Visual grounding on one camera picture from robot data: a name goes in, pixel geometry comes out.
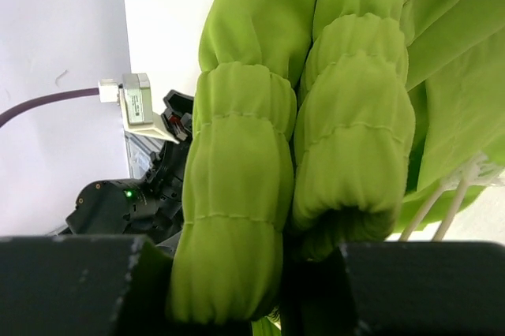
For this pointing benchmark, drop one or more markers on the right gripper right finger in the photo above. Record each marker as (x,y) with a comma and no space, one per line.
(397,288)

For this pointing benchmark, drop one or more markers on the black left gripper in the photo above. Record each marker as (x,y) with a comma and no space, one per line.
(166,175)

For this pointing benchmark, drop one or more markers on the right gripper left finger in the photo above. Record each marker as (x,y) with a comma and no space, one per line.
(67,285)

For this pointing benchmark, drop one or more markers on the lime green shorts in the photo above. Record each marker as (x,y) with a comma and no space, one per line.
(317,122)

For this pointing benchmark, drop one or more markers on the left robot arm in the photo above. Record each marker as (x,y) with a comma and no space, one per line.
(150,205)

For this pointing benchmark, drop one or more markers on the aluminium mounting rail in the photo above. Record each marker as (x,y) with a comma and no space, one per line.
(139,149)

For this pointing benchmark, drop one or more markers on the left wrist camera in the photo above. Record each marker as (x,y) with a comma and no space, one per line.
(134,96)

